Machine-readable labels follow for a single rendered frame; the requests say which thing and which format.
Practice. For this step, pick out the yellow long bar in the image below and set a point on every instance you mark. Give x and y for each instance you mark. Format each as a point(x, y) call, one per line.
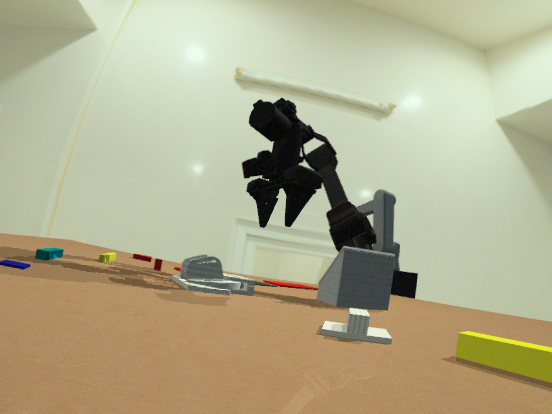
point(107, 257)

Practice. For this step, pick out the teal rectangular block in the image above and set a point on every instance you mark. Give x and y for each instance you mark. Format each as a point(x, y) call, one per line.
point(49, 253)

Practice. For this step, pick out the yellow rectangular bar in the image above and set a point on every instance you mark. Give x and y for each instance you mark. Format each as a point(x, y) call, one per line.
point(519, 357)

